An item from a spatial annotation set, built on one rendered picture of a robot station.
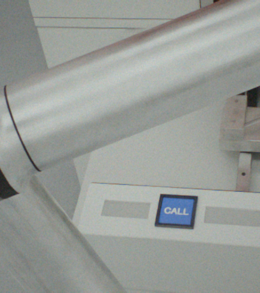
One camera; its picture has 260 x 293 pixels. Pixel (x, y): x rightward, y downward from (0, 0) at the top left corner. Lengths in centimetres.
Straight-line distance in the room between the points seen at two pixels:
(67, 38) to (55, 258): 95
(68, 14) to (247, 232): 74
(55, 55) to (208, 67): 116
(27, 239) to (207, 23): 31
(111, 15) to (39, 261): 90
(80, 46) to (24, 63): 122
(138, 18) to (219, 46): 103
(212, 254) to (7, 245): 39
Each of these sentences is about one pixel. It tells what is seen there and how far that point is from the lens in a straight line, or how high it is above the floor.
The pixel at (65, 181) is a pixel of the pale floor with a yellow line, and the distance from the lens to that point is 245.
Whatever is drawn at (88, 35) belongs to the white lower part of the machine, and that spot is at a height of 80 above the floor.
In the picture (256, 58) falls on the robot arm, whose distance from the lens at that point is 59.
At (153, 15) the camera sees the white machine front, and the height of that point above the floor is 85.
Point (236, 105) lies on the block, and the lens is 132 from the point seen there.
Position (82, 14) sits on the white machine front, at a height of 86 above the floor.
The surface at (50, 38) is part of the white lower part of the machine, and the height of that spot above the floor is 79.
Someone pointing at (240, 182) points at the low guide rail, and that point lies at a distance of 127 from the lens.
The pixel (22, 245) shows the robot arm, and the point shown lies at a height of 121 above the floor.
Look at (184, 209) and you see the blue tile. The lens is 110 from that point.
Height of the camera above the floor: 184
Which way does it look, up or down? 47 degrees down
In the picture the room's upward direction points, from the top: 11 degrees counter-clockwise
